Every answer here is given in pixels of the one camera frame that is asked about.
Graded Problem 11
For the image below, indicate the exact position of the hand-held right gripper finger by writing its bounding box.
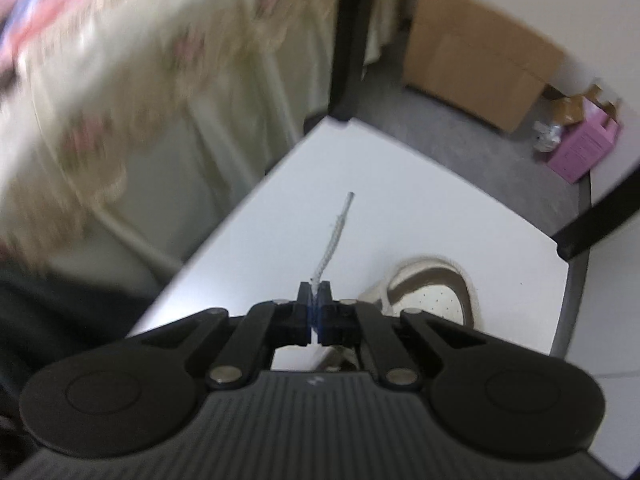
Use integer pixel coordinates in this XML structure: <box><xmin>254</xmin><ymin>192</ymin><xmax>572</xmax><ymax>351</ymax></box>
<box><xmin>318</xmin><ymin>282</ymin><xmax>488</xmax><ymax>391</ymax></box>
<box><xmin>142</xmin><ymin>283</ymin><xmax>316</xmax><ymax>391</ymax></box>

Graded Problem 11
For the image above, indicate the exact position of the white shoelace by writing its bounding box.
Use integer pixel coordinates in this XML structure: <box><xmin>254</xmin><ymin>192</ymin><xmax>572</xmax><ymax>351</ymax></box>
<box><xmin>310</xmin><ymin>191</ymin><xmax>356</xmax><ymax>306</ymax></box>

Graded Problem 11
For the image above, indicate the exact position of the white and brown sneaker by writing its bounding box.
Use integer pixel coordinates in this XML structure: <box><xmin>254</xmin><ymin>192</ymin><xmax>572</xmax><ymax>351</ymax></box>
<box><xmin>320</xmin><ymin>256</ymin><xmax>482</xmax><ymax>373</ymax></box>

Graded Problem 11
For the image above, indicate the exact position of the cream quilted bed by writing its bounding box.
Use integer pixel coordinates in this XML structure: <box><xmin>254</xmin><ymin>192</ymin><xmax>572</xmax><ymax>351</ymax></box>
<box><xmin>0</xmin><ymin>0</ymin><xmax>401</xmax><ymax>301</ymax></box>

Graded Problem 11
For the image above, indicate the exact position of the crumpled clear plastic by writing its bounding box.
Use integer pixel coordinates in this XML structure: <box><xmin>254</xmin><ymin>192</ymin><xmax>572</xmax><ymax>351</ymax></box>
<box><xmin>531</xmin><ymin>119</ymin><xmax>566</xmax><ymax>153</ymax></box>

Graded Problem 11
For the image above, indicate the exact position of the wooden nightstand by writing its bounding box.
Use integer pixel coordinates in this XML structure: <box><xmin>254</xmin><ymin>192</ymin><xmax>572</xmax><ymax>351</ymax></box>
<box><xmin>402</xmin><ymin>0</ymin><xmax>566</xmax><ymax>135</ymax></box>

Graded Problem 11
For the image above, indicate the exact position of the pink carton box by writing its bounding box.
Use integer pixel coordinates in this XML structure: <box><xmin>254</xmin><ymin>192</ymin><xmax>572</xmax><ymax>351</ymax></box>
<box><xmin>546</xmin><ymin>97</ymin><xmax>623</xmax><ymax>184</ymax></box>

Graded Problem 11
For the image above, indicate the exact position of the brown cardboard box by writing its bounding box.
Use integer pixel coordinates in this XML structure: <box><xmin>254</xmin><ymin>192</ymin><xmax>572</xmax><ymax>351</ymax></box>
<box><xmin>547</xmin><ymin>82</ymin><xmax>618</xmax><ymax>128</ymax></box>

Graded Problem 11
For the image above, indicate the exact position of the pink pastel duvet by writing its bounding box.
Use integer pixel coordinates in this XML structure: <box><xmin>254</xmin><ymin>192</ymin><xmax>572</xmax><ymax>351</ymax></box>
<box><xmin>0</xmin><ymin>0</ymin><xmax>131</xmax><ymax>71</ymax></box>

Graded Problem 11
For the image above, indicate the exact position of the white chair with black frame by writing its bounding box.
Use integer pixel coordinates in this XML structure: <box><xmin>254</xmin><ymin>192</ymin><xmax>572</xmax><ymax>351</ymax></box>
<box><xmin>125</xmin><ymin>0</ymin><xmax>640</xmax><ymax>376</ymax></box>

